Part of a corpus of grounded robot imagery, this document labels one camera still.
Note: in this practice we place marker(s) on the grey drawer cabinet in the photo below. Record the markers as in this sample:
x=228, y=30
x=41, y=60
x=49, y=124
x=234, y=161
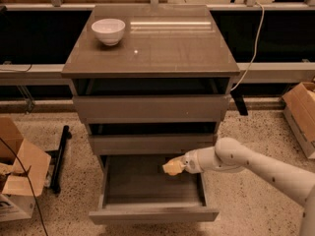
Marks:
x=169, y=50

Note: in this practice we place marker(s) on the black metal stand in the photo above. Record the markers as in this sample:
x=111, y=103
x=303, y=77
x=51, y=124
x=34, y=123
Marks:
x=55, y=166

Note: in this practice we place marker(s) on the top grey drawer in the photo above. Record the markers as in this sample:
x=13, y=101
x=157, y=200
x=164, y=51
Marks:
x=150, y=109

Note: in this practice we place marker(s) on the open cardboard box left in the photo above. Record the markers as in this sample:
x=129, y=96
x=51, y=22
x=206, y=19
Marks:
x=24, y=167

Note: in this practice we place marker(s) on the middle grey drawer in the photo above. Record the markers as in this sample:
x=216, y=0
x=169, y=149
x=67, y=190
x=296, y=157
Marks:
x=150, y=144

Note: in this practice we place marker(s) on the black table leg bracket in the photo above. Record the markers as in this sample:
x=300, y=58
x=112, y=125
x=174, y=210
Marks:
x=239, y=102

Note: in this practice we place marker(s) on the cardboard box right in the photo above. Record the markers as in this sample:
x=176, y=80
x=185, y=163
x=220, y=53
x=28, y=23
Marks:
x=299, y=113

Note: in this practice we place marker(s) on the yellow foam-covered gripper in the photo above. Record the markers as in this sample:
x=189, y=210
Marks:
x=190, y=163

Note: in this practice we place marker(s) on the bottom grey open drawer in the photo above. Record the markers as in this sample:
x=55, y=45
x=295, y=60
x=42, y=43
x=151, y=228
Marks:
x=136, y=190

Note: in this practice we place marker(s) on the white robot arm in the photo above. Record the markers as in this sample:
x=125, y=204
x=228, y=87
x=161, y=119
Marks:
x=229, y=155

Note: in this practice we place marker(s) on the white ceramic bowl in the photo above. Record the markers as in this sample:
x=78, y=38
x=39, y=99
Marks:
x=109, y=31

